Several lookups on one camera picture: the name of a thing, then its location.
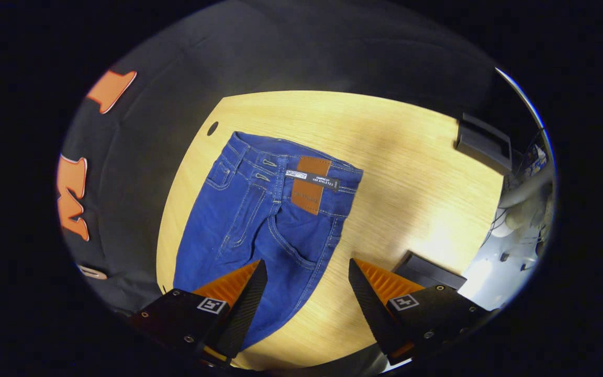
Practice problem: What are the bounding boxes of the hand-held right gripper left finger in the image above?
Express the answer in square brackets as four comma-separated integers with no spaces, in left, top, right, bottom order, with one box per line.
[126,259,269,367]

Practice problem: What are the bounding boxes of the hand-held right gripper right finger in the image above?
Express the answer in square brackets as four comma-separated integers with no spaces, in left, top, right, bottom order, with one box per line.
[348,258,493,366]

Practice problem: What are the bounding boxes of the blue jeans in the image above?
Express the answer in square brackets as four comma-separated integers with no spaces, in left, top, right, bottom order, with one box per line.
[172,131,364,352]

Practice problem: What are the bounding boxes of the black block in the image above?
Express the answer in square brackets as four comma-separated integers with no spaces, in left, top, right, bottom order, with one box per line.
[456,112,514,176]
[393,251,468,292]

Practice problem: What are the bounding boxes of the black backdrop cloth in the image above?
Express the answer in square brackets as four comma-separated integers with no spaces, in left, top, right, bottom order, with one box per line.
[55,0,538,315]

